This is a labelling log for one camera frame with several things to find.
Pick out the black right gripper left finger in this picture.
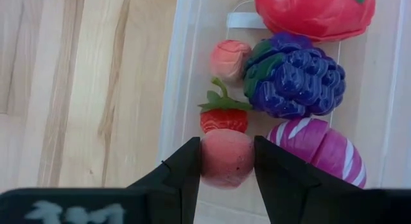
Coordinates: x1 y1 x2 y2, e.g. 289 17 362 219
128 136 202 224

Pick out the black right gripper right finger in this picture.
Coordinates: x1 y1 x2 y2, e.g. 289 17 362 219
253 135 364 224

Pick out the large fuzzy pink peach toy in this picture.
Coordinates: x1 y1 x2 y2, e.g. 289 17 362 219
199 128 256 190

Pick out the pink white striped onion toy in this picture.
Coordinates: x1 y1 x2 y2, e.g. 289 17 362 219
266 117 368 189

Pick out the red strawberry toy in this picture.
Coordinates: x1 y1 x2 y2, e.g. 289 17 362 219
197 76 253 134

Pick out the purple grape bunch toy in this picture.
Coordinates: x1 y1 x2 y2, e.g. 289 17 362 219
242 31 347 120

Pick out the small ridged peach toy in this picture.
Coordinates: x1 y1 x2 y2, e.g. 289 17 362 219
209 39 253 85

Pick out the clear plastic tupperware container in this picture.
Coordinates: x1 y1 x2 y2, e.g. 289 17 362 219
156 0 411 224

